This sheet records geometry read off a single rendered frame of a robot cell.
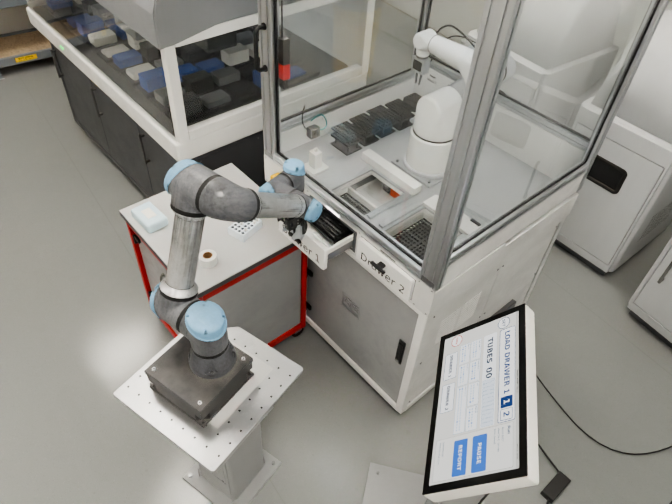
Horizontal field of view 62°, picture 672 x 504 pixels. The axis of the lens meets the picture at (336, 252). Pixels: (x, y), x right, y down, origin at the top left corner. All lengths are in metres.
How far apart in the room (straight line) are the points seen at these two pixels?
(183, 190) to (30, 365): 1.80
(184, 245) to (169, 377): 0.45
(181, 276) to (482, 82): 1.00
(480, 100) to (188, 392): 1.20
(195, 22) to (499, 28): 1.40
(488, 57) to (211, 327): 1.05
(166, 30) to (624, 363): 2.73
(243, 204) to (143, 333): 1.69
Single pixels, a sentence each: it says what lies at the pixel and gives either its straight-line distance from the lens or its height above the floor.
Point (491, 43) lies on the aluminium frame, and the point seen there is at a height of 1.83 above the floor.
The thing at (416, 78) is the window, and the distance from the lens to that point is 1.70.
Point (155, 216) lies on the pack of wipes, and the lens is 2.48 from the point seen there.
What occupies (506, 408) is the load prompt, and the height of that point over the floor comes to 1.16.
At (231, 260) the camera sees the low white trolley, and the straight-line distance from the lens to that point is 2.31.
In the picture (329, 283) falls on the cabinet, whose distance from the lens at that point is 2.58.
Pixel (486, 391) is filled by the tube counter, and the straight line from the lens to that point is 1.60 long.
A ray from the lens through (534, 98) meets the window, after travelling 1.80.
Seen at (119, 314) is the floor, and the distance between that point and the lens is 3.22.
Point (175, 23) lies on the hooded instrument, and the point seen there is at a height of 1.45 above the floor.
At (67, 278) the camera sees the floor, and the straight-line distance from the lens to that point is 3.49.
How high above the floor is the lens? 2.42
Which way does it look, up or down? 45 degrees down
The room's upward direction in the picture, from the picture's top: 5 degrees clockwise
